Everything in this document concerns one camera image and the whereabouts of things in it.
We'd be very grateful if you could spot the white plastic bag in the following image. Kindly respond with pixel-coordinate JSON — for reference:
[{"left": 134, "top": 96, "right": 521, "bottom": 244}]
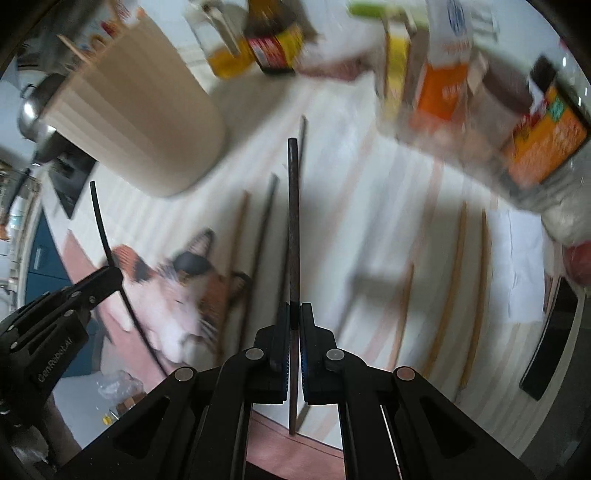
[{"left": 540, "top": 175, "right": 591, "bottom": 245}]

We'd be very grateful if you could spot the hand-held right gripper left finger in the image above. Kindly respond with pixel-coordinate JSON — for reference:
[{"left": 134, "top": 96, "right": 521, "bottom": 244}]
[{"left": 55, "top": 302, "right": 296, "bottom": 480}]

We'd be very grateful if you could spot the beige utensil holder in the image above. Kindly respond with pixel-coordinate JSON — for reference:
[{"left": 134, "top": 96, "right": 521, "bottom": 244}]
[{"left": 41, "top": 8, "right": 227, "bottom": 198}]

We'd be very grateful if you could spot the jar with brown contents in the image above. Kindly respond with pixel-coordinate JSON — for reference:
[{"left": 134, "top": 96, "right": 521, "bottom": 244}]
[{"left": 468, "top": 51, "right": 536, "bottom": 171}]

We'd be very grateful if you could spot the wooden chopstick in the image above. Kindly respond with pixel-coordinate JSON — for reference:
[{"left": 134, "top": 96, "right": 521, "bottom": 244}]
[{"left": 215, "top": 191, "right": 251, "bottom": 365}]

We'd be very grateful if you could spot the yellow packet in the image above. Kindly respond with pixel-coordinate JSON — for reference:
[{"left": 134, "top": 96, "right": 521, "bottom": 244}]
[{"left": 348, "top": 0, "right": 416, "bottom": 112}]

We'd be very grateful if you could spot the orange and white bag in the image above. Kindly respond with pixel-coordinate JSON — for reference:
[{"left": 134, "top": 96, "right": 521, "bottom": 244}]
[{"left": 397, "top": 0, "right": 481, "bottom": 139}]

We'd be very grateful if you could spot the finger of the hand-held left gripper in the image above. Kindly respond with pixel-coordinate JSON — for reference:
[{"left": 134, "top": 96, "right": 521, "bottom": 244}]
[{"left": 68, "top": 265, "right": 125, "bottom": 315}]

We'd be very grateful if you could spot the red round object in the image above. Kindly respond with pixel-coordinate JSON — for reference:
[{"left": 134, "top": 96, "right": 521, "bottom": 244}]
[{"left": 563, "top": 244, "right": 591, "bottom": 289}]

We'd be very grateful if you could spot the clear plastic bag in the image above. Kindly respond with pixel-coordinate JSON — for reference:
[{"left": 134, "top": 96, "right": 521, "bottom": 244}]
[{"left": 97, "top": 369, "right": 145, "bottom": 403}]

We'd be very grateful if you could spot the blue kitchen cabinet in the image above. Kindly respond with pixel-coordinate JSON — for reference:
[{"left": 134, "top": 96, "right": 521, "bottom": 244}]
[{"left": 25, "top": 208, "right": 105, "bottom": 379}]

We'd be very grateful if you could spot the striped cat print mat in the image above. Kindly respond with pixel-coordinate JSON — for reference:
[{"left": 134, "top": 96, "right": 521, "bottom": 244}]
[{"left": 60, "top": 69, "right": 561, "bottom": 480}]

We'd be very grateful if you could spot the orange label jar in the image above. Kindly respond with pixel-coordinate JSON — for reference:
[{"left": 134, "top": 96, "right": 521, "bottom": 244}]
[{"left": 499, "top": 55, "right": 591, "bottom": 208}]

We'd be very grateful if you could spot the black induction cooktop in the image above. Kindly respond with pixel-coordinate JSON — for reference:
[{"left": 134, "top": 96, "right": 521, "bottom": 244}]
[{"left": 48, "top": 152, "right": 99, "bottom": 220}]

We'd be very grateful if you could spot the white paper sheet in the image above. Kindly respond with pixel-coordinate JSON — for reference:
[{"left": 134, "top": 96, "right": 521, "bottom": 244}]
[{"left": 489, "top": 210, "right": 548, "bottom": 324}]

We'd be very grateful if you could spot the dark brown chopstick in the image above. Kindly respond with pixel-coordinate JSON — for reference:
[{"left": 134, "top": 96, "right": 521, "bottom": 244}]
[{"left": 287, "top": 137, "right": 301, "bottom": 435}]

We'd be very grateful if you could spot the steel wok lid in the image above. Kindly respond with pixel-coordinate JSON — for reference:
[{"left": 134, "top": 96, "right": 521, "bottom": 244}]
[{"left": 17, "top": 74, "right": 65, "bottom": 139}]

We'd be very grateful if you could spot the thin black chopstick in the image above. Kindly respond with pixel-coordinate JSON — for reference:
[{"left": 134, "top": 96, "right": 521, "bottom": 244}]
[{"left": 90, "top": 181, "right": 171, "bottom": 377}]

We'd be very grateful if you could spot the pink packet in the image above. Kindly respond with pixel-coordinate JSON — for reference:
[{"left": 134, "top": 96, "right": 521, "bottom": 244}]
[{"left": 295, "top": 41, "right": 379, "bottom": 81}]

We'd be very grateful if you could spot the yellow oil bottle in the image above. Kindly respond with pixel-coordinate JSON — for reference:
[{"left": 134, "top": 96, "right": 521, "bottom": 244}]
[{"left": 185, "top": 0, "right": 257, "bottom": 80}]

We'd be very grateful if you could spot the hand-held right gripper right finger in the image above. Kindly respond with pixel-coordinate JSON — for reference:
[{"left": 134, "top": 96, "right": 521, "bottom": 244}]
[{"left": 299, "top": 302, "right": 537, "bottom": 480}]

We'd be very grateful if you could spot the colourful wall sticker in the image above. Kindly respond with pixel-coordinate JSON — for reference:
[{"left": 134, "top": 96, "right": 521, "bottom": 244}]
[{"left": 74, "top": 0, "right": 149, "bottom": 51}]

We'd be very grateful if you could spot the dark sauce bottle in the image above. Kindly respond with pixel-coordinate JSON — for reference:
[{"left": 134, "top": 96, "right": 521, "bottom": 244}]
[{"left": 244, "top": 0, "right": 306, "bottom": 75}]

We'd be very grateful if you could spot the black flat device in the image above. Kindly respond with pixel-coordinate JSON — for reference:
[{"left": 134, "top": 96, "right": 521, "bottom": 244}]
[{"left": 519, "top": 276, "right": 579, "bottom": 401}]

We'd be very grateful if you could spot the dark slim chopstick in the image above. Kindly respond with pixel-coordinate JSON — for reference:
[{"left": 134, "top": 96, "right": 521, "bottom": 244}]
[
  {"left": 238, "top": 173, "right": 280, "bottom": 356},
  {"left": 277, "top": 115, "right": 309, "bottom": 308}
]

